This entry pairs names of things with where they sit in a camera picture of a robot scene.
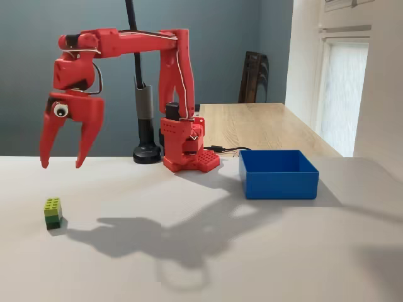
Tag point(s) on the wooden table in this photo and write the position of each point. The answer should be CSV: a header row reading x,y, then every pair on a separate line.
x,y
267,126

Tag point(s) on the red robot arm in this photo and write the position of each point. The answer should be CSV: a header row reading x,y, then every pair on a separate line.
x,y
141,44

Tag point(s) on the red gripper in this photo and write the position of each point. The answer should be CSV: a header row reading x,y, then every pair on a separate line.
x,y
84,107

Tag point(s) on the green lego brick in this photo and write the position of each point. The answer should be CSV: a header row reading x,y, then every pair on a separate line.
x,y
53,210

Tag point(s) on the white framed window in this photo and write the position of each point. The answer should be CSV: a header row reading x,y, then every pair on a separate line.
x,y
343,94

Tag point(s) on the dark wooden chair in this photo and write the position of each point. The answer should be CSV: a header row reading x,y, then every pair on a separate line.
x,y
252,78

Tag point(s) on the black gooseneck stand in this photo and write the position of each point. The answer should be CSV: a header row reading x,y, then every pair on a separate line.
x,y
145,151

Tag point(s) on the blue plastic bin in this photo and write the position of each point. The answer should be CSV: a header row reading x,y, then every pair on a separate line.
x,y
280,185

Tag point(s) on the grey sleeve on stand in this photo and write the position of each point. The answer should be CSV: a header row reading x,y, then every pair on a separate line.
x,y
143,104

